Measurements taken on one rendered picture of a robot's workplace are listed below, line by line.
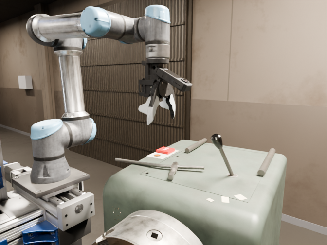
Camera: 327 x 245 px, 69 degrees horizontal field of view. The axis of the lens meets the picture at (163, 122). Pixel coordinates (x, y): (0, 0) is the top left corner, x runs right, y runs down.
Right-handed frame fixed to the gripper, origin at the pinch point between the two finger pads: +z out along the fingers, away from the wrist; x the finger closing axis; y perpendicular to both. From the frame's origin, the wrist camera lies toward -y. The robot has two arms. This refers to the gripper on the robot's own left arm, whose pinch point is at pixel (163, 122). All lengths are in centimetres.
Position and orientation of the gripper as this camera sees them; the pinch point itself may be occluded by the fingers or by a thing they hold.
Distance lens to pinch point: 77.4
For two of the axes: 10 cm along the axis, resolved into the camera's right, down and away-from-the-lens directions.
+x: -5.3, 1.5, -8.3
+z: 0.0, 9.8, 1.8
